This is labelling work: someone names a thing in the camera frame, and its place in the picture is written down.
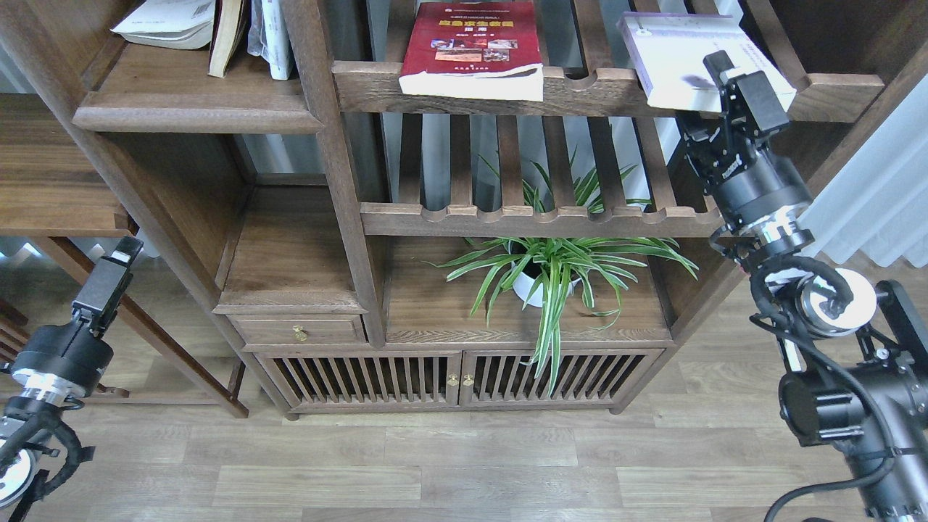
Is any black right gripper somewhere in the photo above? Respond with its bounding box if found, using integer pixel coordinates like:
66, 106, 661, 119
676, 50, 812, 234

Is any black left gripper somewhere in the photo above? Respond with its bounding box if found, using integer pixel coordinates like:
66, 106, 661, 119
11, 236, 144, 397

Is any white lavender book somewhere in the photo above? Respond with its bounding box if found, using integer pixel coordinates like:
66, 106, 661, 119
618, 11, 797, 113

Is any yellow green book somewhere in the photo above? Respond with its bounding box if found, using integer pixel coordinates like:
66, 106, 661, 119
112, 1, 215, 50

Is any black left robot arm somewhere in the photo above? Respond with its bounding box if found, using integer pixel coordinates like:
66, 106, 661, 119
2, 236, 143, 521

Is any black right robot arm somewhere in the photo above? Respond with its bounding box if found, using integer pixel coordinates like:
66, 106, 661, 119
676, 50, 927, 521

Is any white curtain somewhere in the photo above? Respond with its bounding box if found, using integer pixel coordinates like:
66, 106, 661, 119
800, 78, 927, 268

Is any red cover book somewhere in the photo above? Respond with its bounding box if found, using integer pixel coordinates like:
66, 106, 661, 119
399, 2, 544, 102

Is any tan upright book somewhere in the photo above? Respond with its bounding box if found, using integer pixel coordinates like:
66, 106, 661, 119
207, 1, 251, 78

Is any dark wooden bookshelf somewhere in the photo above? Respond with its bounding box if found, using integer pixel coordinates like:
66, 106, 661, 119
0, 0, 928, 421

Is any green spider plant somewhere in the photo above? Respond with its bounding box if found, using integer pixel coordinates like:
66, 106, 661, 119
429, 149, 700, 397

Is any white plant pot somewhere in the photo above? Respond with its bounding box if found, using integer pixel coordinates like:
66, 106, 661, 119
513, 262, 581, 307

